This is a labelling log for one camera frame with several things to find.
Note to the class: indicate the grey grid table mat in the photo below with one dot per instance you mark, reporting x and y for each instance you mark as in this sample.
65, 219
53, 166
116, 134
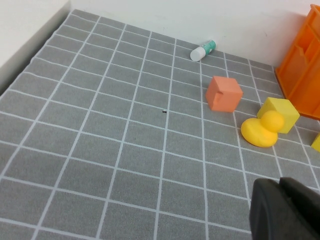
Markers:
100, 150

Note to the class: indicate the orange plastic cutlery holder crate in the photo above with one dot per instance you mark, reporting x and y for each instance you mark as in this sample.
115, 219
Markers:
300, 82

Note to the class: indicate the white green glue stick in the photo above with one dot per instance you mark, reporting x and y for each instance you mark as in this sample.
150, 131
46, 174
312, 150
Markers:
200, 52

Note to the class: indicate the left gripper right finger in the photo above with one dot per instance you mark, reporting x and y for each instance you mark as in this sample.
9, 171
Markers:
307, 215

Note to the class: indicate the notched yellow foam cube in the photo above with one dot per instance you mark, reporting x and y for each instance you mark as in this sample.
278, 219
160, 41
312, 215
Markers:
316, 142

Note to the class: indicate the orange foam cube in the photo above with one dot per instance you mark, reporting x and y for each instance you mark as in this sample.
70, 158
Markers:
225, 96

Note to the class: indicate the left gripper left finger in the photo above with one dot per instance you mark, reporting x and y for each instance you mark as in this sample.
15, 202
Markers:
270, 215

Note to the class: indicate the yellow rubber duck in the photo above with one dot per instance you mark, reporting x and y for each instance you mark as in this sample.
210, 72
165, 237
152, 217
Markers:
260, 133

